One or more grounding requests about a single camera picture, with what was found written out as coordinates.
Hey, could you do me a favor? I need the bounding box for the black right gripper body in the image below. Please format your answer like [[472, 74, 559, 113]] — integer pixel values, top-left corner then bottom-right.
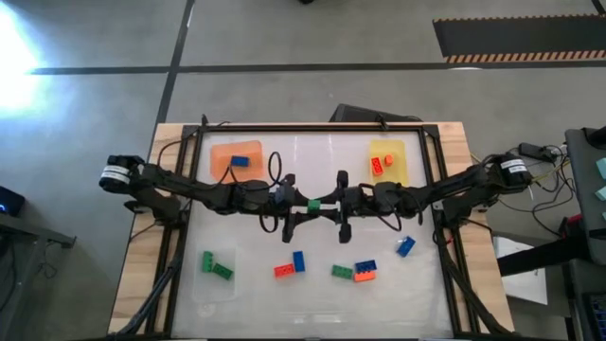
[[336, 170, 413, 244]]

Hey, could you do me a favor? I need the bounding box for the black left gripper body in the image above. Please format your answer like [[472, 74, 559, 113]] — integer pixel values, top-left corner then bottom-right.
[[234, 172, 298, 243]]

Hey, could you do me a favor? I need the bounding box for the yellow translucent plastic bin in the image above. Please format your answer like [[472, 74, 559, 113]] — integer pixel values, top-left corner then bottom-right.
[[368, 138, 409, 187]]

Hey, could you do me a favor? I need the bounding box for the orange translucent plastic bin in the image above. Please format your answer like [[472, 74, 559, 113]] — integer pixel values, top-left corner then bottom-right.
[[209, 139, 264, 185]]

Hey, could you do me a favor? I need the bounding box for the black flat equipment box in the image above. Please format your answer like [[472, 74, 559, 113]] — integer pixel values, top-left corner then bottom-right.
[[329, 102, 422, 125]]

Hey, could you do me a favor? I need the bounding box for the clear plastic bin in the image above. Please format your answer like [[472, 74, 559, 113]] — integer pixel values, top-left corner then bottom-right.
[[191, 236, 238, 304]]

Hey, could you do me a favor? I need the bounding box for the black power adapter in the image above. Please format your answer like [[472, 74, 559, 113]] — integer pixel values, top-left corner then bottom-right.
[[518, 142, 555, 161]]

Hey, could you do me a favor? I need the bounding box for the black bar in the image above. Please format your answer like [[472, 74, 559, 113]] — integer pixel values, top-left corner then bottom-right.
[[496, 236, 577, 278]]

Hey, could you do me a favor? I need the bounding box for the white paper sheet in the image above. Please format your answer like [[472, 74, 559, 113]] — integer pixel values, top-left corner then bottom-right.
[[491, 235, 549, 307]]

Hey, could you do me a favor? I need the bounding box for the grey side table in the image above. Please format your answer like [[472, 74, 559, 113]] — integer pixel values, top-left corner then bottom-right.
[[565, 126, 606, 266]]

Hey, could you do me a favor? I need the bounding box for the black hazard-striped floor mat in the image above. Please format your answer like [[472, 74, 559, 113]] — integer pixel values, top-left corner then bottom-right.
[[433, 13, 606, 64]]

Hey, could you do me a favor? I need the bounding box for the black device with blue light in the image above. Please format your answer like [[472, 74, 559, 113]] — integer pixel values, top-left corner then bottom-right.
[[0, 185, 27, 218]]

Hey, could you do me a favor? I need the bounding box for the black right gripper camera cable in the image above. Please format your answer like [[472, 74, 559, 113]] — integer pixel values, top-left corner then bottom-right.
[[359, 182, 425, 233]]

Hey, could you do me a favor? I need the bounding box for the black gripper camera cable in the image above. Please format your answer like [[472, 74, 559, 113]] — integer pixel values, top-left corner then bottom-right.
[[359, 182, 425, 233], [258, 150, 284, 234]]

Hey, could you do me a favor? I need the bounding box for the black left gripper camera cable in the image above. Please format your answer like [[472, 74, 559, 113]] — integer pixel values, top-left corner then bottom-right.
[[258, 150, 284, 234]]

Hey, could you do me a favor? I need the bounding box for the black metal table frame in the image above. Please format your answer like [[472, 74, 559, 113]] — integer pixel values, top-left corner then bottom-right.
[[116, 121, 510, 341]]

